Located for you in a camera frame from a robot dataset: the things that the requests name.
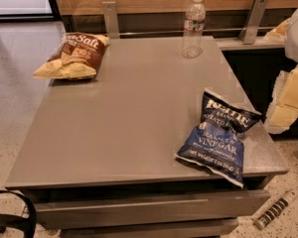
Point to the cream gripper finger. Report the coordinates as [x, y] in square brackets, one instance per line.
[278, 34]
[282, 111]

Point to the blue chip bag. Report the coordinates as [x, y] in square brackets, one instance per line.
[216, 143]

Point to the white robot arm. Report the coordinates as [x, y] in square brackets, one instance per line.
[291, 38]

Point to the brown chip bag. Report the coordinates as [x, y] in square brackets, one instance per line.
[79, 57]

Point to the clear plastic water bottle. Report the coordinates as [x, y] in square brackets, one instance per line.
[193, 29]

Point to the white power strip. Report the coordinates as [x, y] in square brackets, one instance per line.
[276, 209]

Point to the grey drawer front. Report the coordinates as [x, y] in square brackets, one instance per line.
[150, 209]

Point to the black chair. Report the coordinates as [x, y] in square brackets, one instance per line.
[25, 224]

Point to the right metal bracket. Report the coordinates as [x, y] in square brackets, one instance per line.
[248, 33]

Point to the metal bracket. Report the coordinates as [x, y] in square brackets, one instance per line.
[248, 33]
[111, 19]

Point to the left metal bracket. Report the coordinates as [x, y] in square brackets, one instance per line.
[111, 19]

